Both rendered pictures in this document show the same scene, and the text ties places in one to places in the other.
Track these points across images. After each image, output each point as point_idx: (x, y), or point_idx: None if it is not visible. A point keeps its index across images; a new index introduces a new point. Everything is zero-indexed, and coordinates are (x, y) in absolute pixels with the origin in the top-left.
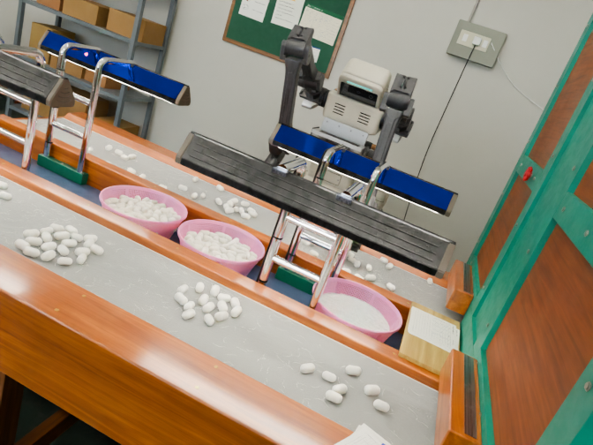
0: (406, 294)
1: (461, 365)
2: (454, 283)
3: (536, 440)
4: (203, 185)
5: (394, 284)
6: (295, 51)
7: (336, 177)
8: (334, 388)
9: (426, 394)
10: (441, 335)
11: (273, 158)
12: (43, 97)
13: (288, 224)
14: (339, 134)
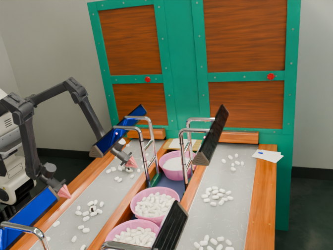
0: (147, 152)
1: (222, 132)
2: (155, 131)
3: (277, 113)
4: (53, 234)
5: (140, 155)
6: (28, 112)
7: (19, 165)
8: (239, 163)
9: (218, 149)
10: (186, 142)
11: (50, 178)
12: (187, 218)
13: (94, 189)
14: (6, 143)
